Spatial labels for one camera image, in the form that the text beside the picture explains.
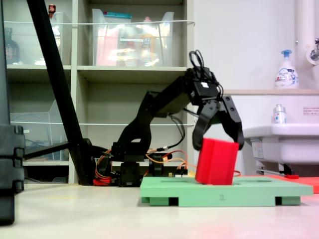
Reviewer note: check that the red cross columnar block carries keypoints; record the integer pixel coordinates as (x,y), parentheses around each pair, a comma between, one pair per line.
(216,161)

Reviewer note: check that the small clear sanitizer bottle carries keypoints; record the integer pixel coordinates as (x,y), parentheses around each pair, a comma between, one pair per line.
(279,115)

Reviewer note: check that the white sink basin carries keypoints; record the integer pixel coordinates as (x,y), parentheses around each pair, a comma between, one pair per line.
(286,144)

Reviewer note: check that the white soap pump bottle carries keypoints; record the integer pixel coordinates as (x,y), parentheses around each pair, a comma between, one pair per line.
(286,74)

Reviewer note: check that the green shape sorter board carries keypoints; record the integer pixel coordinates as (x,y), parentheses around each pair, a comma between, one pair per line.
(199,194)

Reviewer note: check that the beige shelf unit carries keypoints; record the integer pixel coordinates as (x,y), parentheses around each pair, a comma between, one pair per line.
(132,72)

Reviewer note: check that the small red flat piece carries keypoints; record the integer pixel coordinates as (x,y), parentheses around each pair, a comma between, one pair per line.
(292,177)

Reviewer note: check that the clear plastic storage bin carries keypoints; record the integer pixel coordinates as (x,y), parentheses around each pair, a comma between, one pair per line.
(129,39)
(37,129)
(27,44)

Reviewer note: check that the black tripod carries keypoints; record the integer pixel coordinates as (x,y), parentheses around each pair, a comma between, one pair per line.
(60,82)

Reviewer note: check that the small brown bottle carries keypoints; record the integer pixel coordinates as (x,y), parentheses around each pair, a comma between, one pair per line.
(51,10)

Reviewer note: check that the notched black stack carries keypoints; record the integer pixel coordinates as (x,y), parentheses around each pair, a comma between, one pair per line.
(10,161)

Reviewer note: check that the dark labelled bottle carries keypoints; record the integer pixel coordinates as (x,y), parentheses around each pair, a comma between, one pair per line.
(11,49)

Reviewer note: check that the dark vertical post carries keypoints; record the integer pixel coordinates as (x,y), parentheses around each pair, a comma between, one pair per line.
(3,74)

